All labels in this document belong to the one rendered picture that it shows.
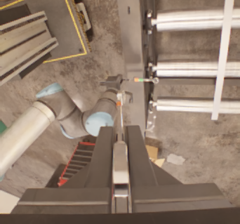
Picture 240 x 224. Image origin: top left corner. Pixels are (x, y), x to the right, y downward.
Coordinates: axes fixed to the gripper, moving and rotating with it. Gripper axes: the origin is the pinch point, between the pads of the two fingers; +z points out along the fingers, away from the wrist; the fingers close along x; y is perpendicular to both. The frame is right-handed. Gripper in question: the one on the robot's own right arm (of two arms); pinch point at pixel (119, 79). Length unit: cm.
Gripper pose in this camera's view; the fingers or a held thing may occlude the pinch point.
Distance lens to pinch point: 86.5
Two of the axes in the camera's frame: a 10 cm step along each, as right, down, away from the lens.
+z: 2.2, -6.0, 7.7
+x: 1.2, 8.0, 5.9
